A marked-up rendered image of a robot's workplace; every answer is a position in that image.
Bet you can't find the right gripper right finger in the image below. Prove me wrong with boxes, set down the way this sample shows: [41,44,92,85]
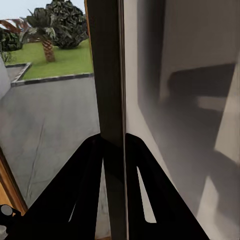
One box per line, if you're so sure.
[125,133,210,240]

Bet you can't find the poster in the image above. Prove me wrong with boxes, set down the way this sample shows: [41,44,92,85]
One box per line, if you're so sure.
[86,0,128,240]

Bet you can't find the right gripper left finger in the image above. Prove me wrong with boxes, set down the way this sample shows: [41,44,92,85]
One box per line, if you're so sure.
[5,133,103,240]

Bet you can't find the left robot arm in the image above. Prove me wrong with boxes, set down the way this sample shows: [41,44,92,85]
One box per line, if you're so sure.
[0,204,23,234]

